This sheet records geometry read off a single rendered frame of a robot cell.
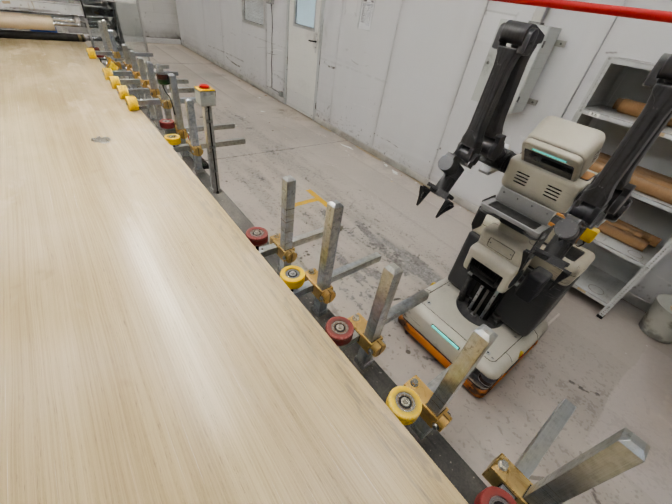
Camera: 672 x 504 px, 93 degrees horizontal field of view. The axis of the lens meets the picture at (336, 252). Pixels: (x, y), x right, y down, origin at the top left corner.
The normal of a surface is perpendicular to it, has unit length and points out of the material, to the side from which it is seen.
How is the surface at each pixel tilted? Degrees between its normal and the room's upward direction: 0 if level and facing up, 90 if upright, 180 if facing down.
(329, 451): 0
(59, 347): 0
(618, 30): 90
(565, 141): 42
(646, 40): 90
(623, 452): 90
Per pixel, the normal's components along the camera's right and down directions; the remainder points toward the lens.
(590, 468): -0.79, 0.30
